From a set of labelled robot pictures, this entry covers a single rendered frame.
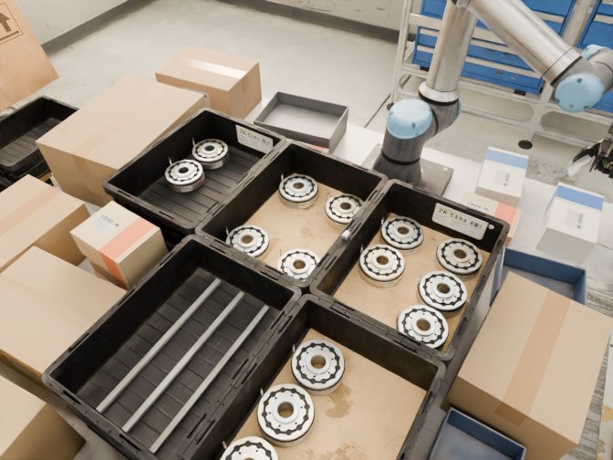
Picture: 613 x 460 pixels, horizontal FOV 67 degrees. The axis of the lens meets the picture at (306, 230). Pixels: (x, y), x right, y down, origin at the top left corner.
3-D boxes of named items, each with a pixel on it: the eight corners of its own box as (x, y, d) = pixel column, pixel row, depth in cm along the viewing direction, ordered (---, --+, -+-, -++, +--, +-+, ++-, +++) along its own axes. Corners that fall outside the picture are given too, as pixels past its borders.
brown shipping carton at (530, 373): (488, 309, 116) (509, 270, 104) (581, 355, 108) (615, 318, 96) (439, 408, 100) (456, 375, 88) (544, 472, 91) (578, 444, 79)
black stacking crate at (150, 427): (200, 266, 112) (191, 234, 103) (304, 322, 101) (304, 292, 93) (64, 404, 89) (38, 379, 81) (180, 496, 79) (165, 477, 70)
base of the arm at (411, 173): (380, 155, 150) (386, 129, 143) (426, 170, 146) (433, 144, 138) (363, 181, 140) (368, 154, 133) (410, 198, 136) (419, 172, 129)
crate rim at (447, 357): (389, 183, 117) (390, 176, 115) (509, 230, 106) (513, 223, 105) (306, 297, 94) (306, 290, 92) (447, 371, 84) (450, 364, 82)
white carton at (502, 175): (481, 168, 152) (488, 146, 146) (518, 178, 149) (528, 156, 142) (469, 208, 140) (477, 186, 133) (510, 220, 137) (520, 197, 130)
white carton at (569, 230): (547, 203, 141) (558, 182, 135) (589, 217, 137) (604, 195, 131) (535, 248, 129) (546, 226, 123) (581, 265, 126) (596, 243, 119)
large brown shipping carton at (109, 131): (143, 124, 170) (128, 74, 155) (213, 145, 161) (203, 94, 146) (62, 193, 145) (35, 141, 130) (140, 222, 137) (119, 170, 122)
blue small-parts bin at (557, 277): (488, 306, 117) (496, 290, 112) (495, 263, 126) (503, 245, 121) (574, 333, 112) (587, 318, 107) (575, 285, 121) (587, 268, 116)
